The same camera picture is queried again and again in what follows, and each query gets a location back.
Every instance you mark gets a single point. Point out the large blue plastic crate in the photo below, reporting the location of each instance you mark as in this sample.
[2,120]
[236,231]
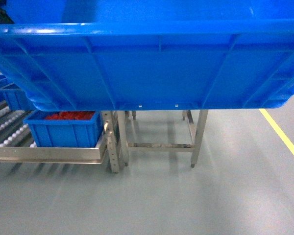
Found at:
[83,55]

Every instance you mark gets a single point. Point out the small blue bin behind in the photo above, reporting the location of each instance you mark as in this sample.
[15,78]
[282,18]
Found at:
[16,98]

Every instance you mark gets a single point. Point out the steel roller conveyor shelf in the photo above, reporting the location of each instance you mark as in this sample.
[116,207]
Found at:
[17,144]

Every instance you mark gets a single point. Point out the steel frame table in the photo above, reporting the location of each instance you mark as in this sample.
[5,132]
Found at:
[196,134]

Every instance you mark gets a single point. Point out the blue bin with red parts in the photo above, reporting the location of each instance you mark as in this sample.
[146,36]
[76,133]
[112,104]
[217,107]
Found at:
[65,129]

